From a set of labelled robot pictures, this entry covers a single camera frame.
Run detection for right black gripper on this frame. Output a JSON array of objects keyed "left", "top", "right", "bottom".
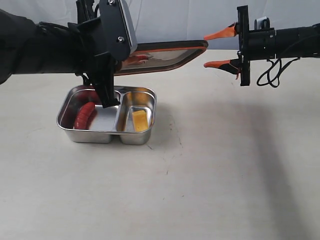
[{"left": 203, "top": 5, "right": 276, "bottom": 87}]

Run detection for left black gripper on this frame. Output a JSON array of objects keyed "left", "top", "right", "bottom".
[{"left": 67, "top": 0, "right": 123, "bottom": 108}]

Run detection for dark transparent lid orange seal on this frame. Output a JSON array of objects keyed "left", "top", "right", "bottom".
[{"left": 114, "top": 40, "right": 209, "bottom": 76}]

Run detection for red toy sausage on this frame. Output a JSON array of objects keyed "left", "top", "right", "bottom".
[{"left": 73, "top": 102, "right": 96, "bottom": 130}]

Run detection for yellow toy cheese wedge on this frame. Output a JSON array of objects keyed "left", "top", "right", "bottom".
[{"left": 132, "top": 110, "right": 149, "bottom": 132}]

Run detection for stainless steel lunch box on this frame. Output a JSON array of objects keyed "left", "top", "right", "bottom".
[{"left": 56, "top": 85, "right": 157, "bottom": 145}]

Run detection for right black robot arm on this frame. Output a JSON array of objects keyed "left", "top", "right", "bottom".
[{"left": 203, "top": 5, "right": 320, "bottom": 88}]

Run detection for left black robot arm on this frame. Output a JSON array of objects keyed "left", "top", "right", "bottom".
[{"left": 0, "top": 0, "right": 129, "bottom": 108}]

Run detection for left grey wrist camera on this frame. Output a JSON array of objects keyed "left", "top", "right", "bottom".
[{"left": 99, "top": 0, "right": 138, "bottom": 61}]

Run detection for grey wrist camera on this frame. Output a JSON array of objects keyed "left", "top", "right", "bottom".
[
  {"left": 254, "top": 16, "right": 271, "bottom": 31},
  {"left": 99, "top": 0, "right": 138, "bottom": 61}
]

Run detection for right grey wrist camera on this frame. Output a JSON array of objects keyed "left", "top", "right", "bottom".
[{"left": 254, "top": 16, "right": 271, "bottom": 31}]

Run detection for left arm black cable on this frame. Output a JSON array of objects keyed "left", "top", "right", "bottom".
[{"left": 37, "top": 0, "right": 101, "bottom": 36}]

